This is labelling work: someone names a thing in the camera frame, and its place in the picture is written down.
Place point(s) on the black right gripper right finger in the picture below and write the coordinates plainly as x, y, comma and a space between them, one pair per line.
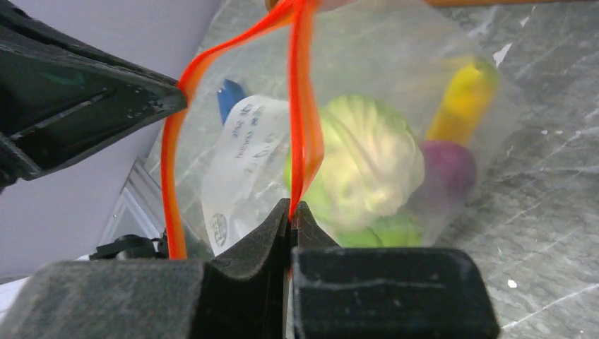
388, 292

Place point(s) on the green toy cabbage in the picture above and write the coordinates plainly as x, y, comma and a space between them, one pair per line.
372, 163

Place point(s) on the clear zip bag orange zipper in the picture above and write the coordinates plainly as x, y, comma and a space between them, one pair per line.
220, 181

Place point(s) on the wooden three-tier shelf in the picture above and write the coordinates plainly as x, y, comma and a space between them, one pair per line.
457, 3

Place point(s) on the yellow toy banana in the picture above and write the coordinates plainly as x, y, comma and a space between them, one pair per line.
465, 102

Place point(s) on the purple toy onion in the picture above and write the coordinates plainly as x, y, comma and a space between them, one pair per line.
450, 175

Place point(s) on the green toy lime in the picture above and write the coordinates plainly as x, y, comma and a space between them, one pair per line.
393, 231

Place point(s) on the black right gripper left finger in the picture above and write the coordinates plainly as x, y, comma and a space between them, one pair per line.
241, 293

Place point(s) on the blue black stapler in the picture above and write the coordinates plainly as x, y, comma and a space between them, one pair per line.
228, 96

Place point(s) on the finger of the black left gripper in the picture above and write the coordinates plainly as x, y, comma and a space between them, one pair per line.
63, 100

